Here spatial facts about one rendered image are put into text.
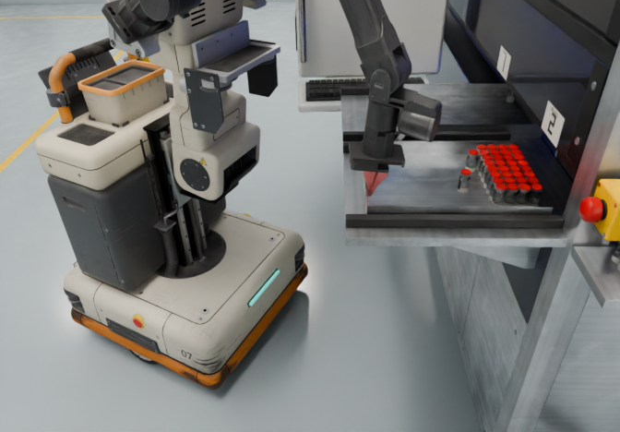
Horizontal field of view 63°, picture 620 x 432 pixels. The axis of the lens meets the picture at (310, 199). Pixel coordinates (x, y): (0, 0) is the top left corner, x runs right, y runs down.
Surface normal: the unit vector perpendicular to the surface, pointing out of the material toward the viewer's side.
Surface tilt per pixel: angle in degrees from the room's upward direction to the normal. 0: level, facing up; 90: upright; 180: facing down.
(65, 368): 0
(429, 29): 90
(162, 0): 90
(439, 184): 0
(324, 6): 90
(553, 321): 90
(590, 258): 0
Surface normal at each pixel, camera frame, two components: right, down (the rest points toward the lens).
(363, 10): -0.44, 0.48
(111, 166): 0.88, 0.25
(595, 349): -0.04, 0.57
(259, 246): -0.02, -0.82
